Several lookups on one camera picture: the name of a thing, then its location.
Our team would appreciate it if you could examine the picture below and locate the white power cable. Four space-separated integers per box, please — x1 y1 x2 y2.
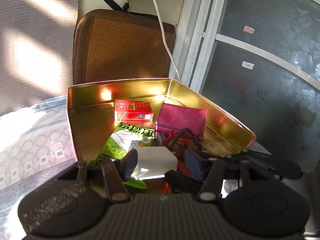
145 0 182 82

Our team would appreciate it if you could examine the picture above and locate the red anime figurine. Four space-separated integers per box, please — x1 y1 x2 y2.
156 128 203 162

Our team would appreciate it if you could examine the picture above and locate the red cigarette box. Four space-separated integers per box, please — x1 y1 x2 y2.
114 100 153 122

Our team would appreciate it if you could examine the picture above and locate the green snack packet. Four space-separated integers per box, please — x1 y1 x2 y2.
88 122 155 189

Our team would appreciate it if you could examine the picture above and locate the white rectangular box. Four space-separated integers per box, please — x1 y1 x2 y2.
131 146 178 181

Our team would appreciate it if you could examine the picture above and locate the blue patterned bedsheet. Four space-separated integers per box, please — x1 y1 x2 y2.
1 95 76 239

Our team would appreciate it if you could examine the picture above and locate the pink macaron biscuit tin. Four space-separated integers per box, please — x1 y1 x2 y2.
66 77 257 196

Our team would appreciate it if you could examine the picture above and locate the frosted glass door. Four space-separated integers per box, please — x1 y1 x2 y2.
178 0 319 172

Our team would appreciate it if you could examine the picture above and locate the magenta wallet box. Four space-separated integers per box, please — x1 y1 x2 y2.
155 103 208 140

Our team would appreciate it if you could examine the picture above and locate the grey padded backboard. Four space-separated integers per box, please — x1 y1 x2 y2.
1 0 78 114

